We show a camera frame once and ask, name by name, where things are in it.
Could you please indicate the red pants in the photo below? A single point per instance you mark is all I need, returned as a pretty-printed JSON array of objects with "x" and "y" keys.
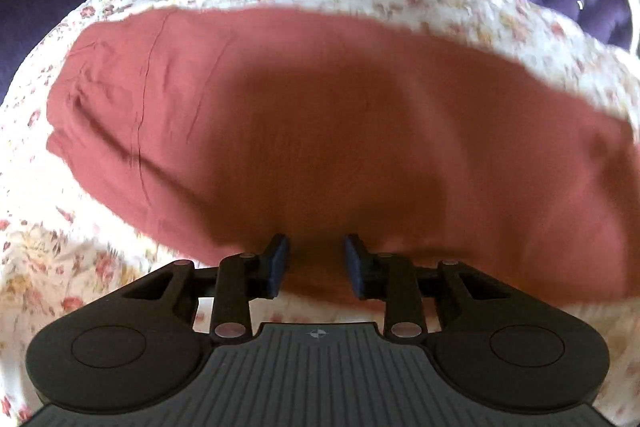
[{"x": 320, "y": 122}]

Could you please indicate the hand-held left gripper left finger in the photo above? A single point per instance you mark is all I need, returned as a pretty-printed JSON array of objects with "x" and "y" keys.
[{"x": 278, "y": 266}]

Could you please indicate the floral bed sheet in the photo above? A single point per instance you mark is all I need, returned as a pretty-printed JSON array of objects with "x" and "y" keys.
[{"x": 60, "y": 257}]

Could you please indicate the dark purple pillow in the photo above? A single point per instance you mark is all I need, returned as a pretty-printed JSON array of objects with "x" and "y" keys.
[{"x": 40, "y": 2}]

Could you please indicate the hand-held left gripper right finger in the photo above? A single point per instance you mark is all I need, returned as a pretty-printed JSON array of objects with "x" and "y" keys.
[{"x": 355, "y": 266}]

